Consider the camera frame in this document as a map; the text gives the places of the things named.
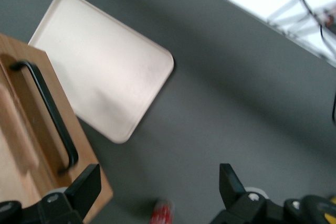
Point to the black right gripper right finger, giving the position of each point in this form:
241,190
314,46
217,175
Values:
233,195

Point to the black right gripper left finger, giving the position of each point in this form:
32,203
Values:
84,190

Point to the wooden two-drawer cabinet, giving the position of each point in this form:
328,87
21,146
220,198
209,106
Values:
101,199

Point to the wooden drawer below cabinet lid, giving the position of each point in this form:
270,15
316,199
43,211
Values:
10,161

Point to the wooden drawer at cabinet base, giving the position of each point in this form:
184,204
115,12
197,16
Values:
36,108

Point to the red cola bottle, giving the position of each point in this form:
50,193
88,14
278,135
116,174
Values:
162,212

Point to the beige rectangular tray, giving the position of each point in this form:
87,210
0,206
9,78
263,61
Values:
105,64

